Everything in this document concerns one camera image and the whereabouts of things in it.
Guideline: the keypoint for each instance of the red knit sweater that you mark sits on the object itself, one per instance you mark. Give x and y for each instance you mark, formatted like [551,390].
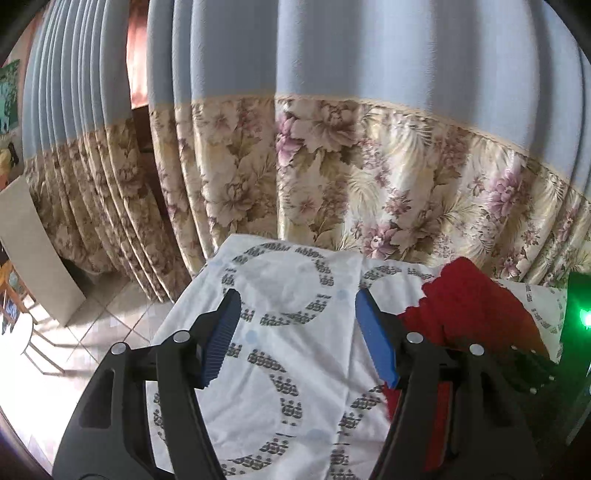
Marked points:
[471,300]

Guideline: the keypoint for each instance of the white round table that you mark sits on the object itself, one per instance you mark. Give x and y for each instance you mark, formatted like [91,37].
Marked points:
[16,332]

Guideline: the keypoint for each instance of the white printed bed sheet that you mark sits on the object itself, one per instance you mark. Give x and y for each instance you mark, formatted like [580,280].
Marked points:
[286,286]

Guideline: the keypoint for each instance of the green wall poster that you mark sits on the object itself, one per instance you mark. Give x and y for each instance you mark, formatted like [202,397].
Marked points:
[10,97]

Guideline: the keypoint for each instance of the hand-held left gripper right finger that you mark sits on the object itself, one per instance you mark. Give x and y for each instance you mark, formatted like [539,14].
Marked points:
[378,337]

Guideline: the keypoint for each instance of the white flat board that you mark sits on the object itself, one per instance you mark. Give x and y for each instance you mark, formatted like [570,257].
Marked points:
[41,249]

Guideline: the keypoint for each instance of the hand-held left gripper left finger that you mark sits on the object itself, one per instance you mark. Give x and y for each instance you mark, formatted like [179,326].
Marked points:
[221,337]

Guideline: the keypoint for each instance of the blue floral curtain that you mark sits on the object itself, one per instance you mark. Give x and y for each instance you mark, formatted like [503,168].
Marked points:
[369,161]
[78,138]

